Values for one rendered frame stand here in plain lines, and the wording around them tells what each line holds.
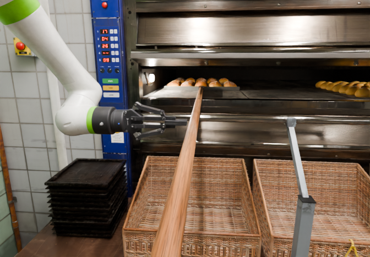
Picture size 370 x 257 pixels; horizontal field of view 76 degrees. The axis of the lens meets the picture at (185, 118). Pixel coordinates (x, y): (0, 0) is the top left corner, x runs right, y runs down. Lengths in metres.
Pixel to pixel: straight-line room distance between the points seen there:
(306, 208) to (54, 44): 0.92
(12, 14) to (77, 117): 0.32
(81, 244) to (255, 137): 1.00
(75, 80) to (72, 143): 0.77
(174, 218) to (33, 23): 0.65
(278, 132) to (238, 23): 0.61
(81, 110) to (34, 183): 1.09
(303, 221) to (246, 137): 0.60
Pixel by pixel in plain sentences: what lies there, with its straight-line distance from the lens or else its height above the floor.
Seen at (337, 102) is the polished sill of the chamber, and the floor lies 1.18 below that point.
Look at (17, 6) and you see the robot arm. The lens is 0.79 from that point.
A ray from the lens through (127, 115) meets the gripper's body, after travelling 0.79.
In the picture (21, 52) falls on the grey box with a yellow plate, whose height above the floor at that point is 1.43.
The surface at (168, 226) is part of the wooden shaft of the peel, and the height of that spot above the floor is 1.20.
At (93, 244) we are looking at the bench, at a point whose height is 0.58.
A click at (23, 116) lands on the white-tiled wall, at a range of 1.73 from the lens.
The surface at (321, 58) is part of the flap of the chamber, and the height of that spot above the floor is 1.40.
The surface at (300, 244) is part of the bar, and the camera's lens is 0.96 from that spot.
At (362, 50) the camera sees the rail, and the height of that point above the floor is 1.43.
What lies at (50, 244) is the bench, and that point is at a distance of 1.36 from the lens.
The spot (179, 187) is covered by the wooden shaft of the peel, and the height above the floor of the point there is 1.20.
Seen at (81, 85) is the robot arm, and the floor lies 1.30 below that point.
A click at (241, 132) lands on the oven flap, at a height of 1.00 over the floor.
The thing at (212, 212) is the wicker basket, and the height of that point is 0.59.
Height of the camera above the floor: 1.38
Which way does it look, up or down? 13 degrees down
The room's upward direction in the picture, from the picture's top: straight up
